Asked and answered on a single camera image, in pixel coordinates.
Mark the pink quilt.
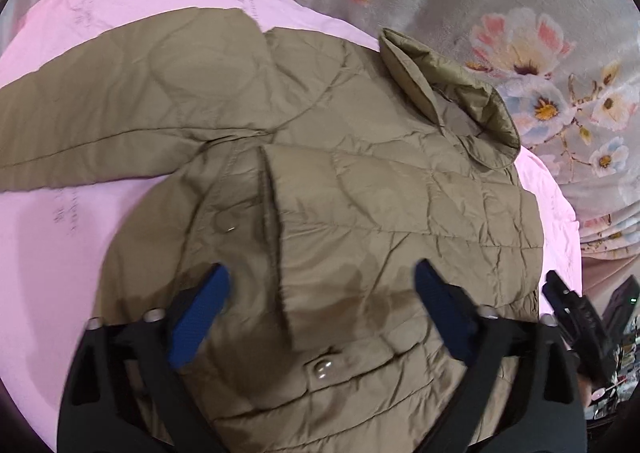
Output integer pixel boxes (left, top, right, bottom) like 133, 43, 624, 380
1, 0, 582, 447

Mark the tan quilted jacket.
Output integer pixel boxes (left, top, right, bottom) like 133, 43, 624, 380
1, 9, 544, 452

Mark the grey floral bedsheet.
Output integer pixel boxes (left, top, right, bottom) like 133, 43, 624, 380
296, 0, 639, 260

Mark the person's right hand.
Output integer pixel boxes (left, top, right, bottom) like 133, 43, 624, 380
577, 375, 593, 407

